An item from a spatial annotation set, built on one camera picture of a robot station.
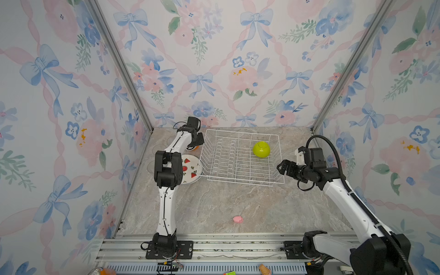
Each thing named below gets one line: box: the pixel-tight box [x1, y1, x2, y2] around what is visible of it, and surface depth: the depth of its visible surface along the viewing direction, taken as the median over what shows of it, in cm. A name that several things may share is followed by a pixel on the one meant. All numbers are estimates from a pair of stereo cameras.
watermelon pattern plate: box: [182, 154, 203, 185], surface depth 99 cm
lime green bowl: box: [252, 140, 271, 159], surface depth 105 cm
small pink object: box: [232, 215, 244, 224], surface depth 83 cm
